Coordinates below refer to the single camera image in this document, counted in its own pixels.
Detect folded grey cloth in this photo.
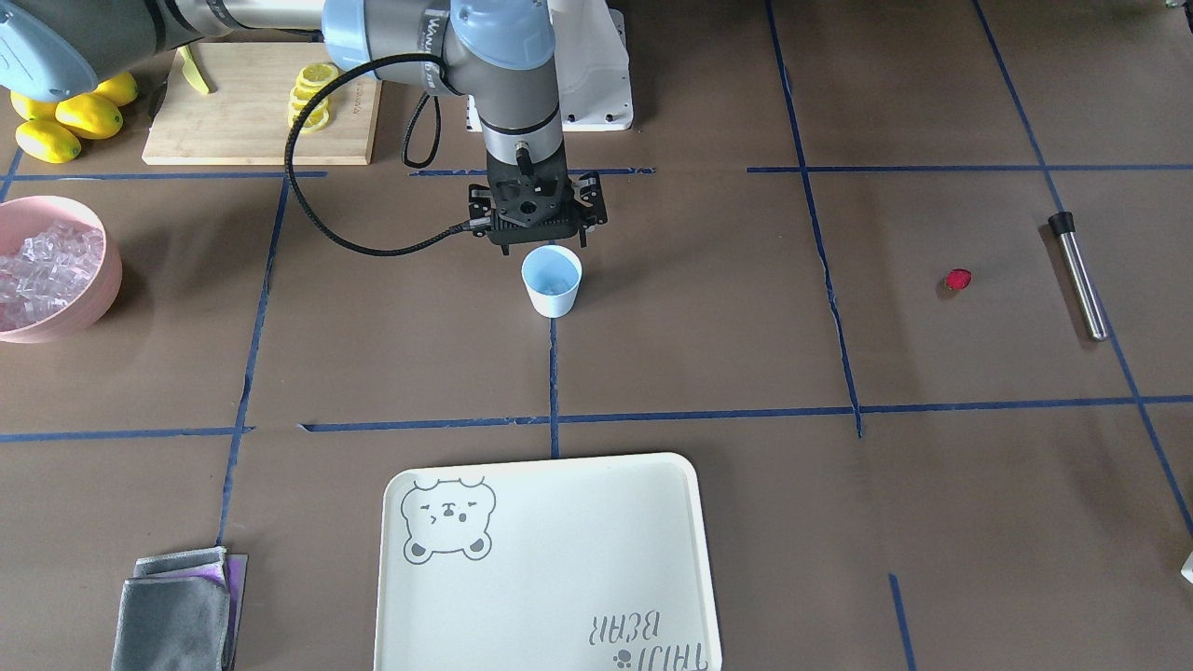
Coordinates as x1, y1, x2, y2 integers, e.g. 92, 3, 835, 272
111, 544, 249, 670

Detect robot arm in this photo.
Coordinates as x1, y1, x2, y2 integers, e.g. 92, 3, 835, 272
1, 1, 608, 251

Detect wooden cutting board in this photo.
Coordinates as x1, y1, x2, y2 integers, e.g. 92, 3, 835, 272
142, 42, 382, 166

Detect lemon slices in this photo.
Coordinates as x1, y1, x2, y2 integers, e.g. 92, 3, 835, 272
288, 62, 340, 133

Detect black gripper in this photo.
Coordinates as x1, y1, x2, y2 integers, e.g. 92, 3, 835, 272
466, 149, 608, 256

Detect steel muddler rod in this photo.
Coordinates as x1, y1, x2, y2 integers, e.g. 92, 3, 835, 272
1047, 210, 1109, 341

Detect light blue plastic cup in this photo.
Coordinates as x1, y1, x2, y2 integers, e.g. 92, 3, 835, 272
521, 245, 583, 319

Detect red strawberry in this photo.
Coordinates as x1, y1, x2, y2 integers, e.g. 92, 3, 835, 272
942, 267, 973, 293

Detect cream bear serving tray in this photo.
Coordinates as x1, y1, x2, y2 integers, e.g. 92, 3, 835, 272
372, 453, 723, 670

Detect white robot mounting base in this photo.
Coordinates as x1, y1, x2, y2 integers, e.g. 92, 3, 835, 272
451, 1, 633, 133

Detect pink bowl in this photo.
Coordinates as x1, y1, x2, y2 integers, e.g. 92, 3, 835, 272
1, 196, 122, 344

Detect yellow-green knife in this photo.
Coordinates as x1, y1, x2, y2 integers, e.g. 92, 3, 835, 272
177, 44, 214, 96

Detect whole yellow lemon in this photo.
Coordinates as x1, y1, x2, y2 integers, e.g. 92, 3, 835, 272
10, 90, 57, 122
54, 93, 124, 140
92, 72, 140, 109
14, 119, 82, 164

